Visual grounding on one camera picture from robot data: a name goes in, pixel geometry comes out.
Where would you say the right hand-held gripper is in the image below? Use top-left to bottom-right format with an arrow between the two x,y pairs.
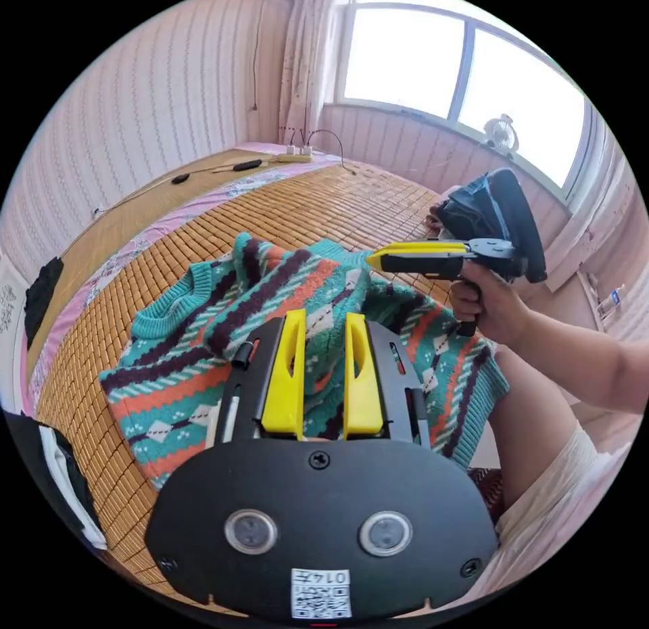
366,168 -> 548,338

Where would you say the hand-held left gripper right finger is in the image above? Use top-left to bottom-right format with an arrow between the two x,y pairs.
343,312 -> 384,441

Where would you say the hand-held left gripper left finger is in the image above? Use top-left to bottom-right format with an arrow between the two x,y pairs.
261,308 -> 308,441

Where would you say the teal orange patterned sweater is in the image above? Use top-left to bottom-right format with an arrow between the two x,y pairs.
99,232 -> 511,491

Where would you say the person's right forearm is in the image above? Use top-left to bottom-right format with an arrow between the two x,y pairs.
499,304 -> 649,415

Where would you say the person's right hand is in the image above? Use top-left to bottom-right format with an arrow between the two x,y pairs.
448,261 -> 532,346

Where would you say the pile of clothes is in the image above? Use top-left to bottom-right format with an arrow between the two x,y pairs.
428,178 -> 510,246

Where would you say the bed with woven mat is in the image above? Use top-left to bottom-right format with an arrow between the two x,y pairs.
20,141 -> 508,620

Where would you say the small white fan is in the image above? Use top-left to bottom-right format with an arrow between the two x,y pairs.
482,113 -> 521,156

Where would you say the person's body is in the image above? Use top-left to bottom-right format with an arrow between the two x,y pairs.
489,344 -> 649,605

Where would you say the window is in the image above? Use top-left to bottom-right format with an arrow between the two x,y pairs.
324,0 -> 602,196

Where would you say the pink curtain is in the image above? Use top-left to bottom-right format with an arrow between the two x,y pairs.
280,0 -> 356,149

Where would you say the black cloth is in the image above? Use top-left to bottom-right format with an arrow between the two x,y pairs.
24,257 -> 66,352

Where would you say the black and white garment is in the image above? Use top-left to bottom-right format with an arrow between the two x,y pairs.
3,409 -> 108,552

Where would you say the black cable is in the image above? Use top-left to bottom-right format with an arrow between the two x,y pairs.
308,129 -> 359,177

